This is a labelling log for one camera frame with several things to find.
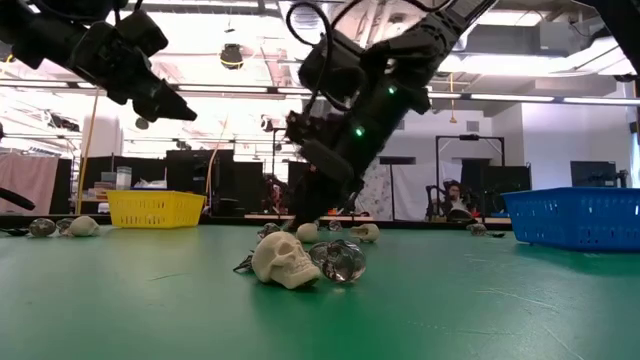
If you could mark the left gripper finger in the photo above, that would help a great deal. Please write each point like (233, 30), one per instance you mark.
(150, 111)
(160, 92)

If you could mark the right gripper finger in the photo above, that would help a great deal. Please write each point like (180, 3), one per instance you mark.
(320, 175)
(345, 197)

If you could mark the cream plastic skull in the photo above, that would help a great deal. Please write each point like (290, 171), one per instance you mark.
(84, 226)
(280, 260)
(307, 233)
(367, 233)

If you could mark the black plastic spider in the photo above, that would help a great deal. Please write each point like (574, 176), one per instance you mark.
(15, 232)
(245, 265)
(496, 234)

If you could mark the black background robot arm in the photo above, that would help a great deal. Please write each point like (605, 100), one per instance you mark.
(433, 202)

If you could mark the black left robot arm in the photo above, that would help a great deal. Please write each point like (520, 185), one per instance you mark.
(45, 30)

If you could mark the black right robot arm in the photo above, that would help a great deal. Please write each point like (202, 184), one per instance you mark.
(440, 30)

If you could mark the black round ceiling fixture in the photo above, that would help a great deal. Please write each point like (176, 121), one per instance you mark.
(142, 123)
(266, 124)

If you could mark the black T-shaped stand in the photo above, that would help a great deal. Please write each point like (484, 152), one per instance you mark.
(397, 160)

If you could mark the red black equipment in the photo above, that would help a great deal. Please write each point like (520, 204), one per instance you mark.
(274, 195)

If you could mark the long ceiling light strip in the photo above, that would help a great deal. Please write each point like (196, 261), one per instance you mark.
(447, 95)
(222, 89)
(600, 101)
(512, 97)

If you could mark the white patterned sheet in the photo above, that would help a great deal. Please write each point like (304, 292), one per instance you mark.
(415, 190)

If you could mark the clear plastic container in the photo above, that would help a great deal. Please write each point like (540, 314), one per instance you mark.
(123, 179)

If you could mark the black partition panel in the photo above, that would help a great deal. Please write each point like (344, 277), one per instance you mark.
(505, 180)
(190, 175)
(100, 165)

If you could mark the white plastic bag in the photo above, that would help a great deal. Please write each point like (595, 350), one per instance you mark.
(150, 185)

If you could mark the black hanging ceiling lamp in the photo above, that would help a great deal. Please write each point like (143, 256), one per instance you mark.
(231, 57)

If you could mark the yellow plastic basket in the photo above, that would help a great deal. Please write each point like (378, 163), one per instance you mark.
(155, 210)

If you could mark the person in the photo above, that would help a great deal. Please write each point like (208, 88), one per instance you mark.
(454, 192)

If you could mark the pink curtain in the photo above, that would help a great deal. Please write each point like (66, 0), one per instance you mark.
(27, 175)

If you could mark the wooden background table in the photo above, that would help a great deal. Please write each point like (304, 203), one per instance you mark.
(495, 220)

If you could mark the grey ceiling air unit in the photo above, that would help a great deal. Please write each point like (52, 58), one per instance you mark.
(515, 37)

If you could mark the blue plastic basket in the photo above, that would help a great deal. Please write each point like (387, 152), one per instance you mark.
(575, 220)

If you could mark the black monitor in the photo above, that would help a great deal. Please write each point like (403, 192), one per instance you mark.
(592, 174)

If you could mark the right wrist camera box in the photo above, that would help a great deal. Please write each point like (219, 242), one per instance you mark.
(330, 65)

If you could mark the black frame stand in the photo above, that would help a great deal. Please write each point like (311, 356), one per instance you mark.
(470, 137)

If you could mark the grey wall vent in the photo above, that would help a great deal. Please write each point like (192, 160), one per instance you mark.
(472, 126)

